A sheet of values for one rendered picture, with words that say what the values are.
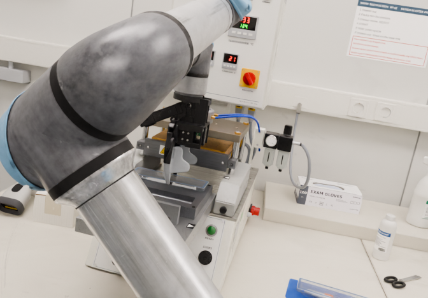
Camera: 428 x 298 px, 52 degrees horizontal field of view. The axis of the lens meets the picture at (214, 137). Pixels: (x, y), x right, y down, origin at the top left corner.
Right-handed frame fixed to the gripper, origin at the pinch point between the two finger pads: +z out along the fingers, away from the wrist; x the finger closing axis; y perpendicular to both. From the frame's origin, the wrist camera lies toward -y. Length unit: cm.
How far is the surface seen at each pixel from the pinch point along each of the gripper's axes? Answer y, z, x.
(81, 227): -9.4, 5.9, -23.7
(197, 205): 9.8, 1.7, -10.4
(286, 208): 30, 22, 52
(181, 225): 8.5, 4.2, -16.1
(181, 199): 5.3, 2.9, -6.5
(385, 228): 60, 16, 37
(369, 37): 47, -41, 82
